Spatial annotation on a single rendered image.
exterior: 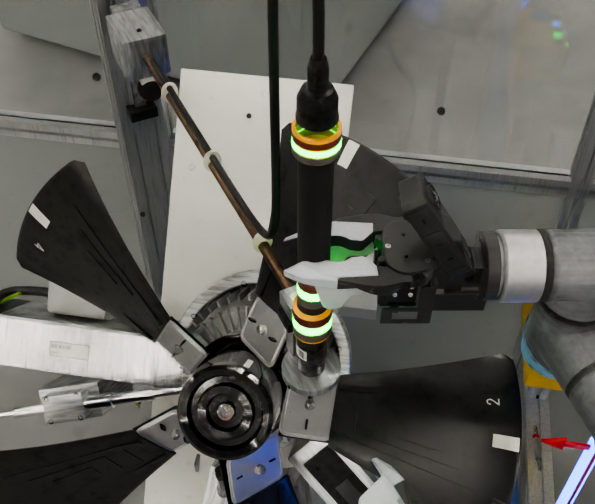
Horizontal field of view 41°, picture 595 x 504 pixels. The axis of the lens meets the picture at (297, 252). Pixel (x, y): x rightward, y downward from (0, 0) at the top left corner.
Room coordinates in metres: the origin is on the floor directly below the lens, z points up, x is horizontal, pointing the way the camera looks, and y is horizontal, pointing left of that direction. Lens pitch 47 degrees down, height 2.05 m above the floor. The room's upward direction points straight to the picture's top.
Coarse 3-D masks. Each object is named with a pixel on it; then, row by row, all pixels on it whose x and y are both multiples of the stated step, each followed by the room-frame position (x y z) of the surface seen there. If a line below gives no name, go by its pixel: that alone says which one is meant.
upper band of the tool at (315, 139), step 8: (296, 128) 0.56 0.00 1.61; (336, 128) 0.55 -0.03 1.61; (296, 136) 0.53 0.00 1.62; (304, 136) 0.56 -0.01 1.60; (312, 136) 0.56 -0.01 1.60; (320, 136) 0.56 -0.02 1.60; (336, 136) 0.53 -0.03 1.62; (296, 144) 0.53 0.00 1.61; (312, 144) 0.52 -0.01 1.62; (320, 144) 0.52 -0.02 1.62; (296, 152) 0.53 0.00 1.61; (336, 152) 0.53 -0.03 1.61
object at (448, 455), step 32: (352, 384) 0.57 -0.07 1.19; (384, 384) 0.57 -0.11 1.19; (416, 384) 0.57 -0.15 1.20; (448, 384) 0.56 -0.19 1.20; (480, 384) 0.56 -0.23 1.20; (512, 384) 0.56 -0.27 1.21; (352, 416) 0.52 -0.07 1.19; (384, 416) 0.52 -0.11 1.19; (416, 416) 0.52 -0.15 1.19; (448, 416) 0.52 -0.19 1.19; (480, 416) 0.52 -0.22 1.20; (512, 416) 0.52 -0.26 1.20; (352, 448) 0.48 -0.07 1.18; (384, 448) 0.48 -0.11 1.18; (416, 448) 0.48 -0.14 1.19; (448, 448) 0.48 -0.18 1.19; (480, 448) 0.48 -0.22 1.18; (416, 480) 0.45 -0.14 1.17; (448, 480) 0.45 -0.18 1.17; (480, 480) 0.45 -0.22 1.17; (512, 480) 0.45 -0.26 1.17
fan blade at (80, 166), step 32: (64, 192) 0.71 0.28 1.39; (96, 192) 0.69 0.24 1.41; (32, 224) 0.72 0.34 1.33; (64, 224) 0.70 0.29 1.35; (96, 224) 0.68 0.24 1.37; (32, 256) 0.72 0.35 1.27; (64, 256) 0.69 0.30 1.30; (96, 256) 0.67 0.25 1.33; (128, 256) 0.65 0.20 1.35; (64, 288) 0.70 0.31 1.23; (96, 288) 0.67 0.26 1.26; (128, 288) 0.64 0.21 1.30; (128, 320) 0.64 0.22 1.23; (160, 320) 0.61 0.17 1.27
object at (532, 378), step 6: (522, 306) 0.86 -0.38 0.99; (528, 306) 0.82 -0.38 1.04; (522, 312) 0.84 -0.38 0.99; (528, 312) 0.81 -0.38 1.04; (522, 318) 0.83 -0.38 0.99; (522, 324) 0.82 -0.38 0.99; (522, 330) 0.81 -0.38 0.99; (522, 336) 0.80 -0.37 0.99; (528, 366) 0.71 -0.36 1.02; (528, 372) 0.71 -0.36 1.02; (534, 372) 0.70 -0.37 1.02; (528, 378) 0.70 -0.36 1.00; (534, 378) 0.70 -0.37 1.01; (540, 378) 0.70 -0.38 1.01; (546, 378) 0.70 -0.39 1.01; (528, 384) 0.70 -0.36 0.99; (534, 384) 0.70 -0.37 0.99; (540, 384) 0.70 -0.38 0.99; (546, 384) 0.70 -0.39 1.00; (552, 384) 0.70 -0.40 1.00; (558, 384) 0.70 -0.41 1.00
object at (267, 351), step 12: (252, 312) 0.64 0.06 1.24; (264, 312) 0.63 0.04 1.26; (252, 324) 0.63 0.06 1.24; (264, 324) 0.62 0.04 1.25; (276, 324) 0.60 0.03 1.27; (252, 336) 0.61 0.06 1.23; (264, 336) 0.60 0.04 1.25; (276, 336) 0.59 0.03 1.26; (252, 348) 0.60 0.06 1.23; (264, 348) 0.59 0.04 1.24; (276, 348) 0.58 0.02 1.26; (264, 360) 0.57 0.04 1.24
